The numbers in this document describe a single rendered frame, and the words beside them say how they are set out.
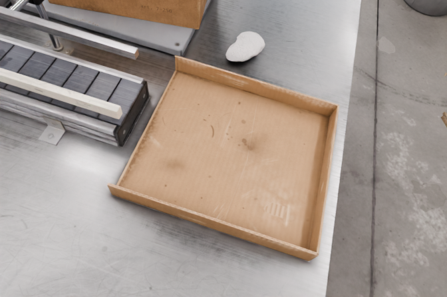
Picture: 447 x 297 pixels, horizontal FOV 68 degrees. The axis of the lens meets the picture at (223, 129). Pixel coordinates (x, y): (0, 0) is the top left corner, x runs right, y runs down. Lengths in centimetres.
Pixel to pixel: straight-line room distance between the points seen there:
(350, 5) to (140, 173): 62
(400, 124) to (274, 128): 135
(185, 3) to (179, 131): 24
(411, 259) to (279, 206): 113
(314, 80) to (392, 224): 104
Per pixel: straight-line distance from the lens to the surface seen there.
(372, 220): 157
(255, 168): 54
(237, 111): 59
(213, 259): 49
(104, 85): 57
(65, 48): 70
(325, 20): 82
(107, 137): 54
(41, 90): 55
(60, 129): 59
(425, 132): 194
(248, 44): 66
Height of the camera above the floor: 131
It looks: 58 degrees down
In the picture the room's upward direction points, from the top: 11 degrees clockwise
